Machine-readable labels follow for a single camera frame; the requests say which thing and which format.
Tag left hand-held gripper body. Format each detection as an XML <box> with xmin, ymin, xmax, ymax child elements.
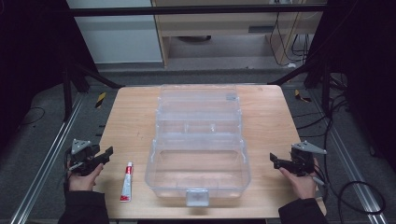
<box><xmin>65</xmin><ymin>138</ymin><xmax>106</xmax><ymax>177</ymax></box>

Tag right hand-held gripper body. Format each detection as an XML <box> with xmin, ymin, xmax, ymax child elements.
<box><xmin>289</xmin><ymin>140</ymin><xmax>328</xmax><ymax>178</ymax></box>

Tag person's left hand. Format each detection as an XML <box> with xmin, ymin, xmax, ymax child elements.
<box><xmin>67</xmin><ymin>162</ymin><xmax>105</xmax><ymax>192</ymax></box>

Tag person's right hand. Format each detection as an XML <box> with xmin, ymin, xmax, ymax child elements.
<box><xmin>278</xmin><ymin>158</ymin><xmax>320</xmax><ymax>201</ymax></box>

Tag white and red tube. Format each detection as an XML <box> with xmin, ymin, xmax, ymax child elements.
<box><xmin>119</xmin><ymin>161</ymin><xmax>134</xmax><ymax>203</ymax></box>

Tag yellow and black tape marker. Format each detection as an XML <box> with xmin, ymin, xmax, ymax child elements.
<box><xmin>94</xmin><ymin>91</ymin><xmax>107</xmax><ymax>109</ymax></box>
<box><xmin>293</xmin><ymin>89</ymin><xmax>313</xmax><ymax>104</ymax></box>

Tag black metal stand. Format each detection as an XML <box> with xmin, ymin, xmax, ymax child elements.
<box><xmin>59</xmin><ymin>57</ymin><xmax>126</xmax><ymax>123</ymax></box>
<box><xmin>266</xmin><ymin>57</ymin><xmax>332</xmax><ymax>117</ymax></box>

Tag clear plastic storage box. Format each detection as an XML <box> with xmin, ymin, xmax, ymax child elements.
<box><xmin>144</xmin><ymin>83</ymin><xmax>252</xmax><ymax>208</ymax></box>

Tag dark curtain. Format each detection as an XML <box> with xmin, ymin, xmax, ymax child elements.
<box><xmin>304</xmin><ymin>0</ymin><xmax>396</xmax><ymax>174</ymax></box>
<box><xmin>0</xmin><ymin>0</ymin><xmax>98</xmax><ymax>150</ymax></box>

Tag white cabinet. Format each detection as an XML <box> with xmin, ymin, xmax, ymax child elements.
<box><xmin>65</xmin><ymin>0</ymin><xmax>163</xmax><ymax>65</ymax></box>

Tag light wooden desk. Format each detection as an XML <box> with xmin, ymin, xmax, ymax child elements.
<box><xmin>150</xmin><ymin>0</ymin><xmax>325</xmax><ymax>67</ymax></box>

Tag aluminium floor rail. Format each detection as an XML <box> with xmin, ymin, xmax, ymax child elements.
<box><xmin>9</xmin><ymin>92</ymin><xmax>86</xmax><ymax>224</ymax></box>
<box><xmin>307</xmin><ymin>89</ymin><xmax>389</xmax><ymax>224</ymax></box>

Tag black floor cables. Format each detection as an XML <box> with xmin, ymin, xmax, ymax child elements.
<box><xmin>291</xmin><ymin>73</ymin><xmax>354</xmax><ymax>162</ymax></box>

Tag black floor cable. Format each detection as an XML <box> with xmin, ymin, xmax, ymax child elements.
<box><xmin>18</xmin><ymin>106</ymin><xmax>47</xmax><ymax>127</ymax></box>

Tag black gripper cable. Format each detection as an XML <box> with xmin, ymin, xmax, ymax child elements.
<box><xmin>312</xmin><ymin>166</ymin><xmax>388</xmax><ymax>217</ymax></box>

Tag black cables under desk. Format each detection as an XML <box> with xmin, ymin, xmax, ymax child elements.
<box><xmin>268</xmin><ymin>11</ymin><xmax>313</xmax><ymax>68</ymax></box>

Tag black horizontal frame bar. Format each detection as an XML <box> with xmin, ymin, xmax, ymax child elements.
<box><xmin>66</xmin><ymin>3</ymin><xmax>329</xmax><ymax>18</ymax></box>

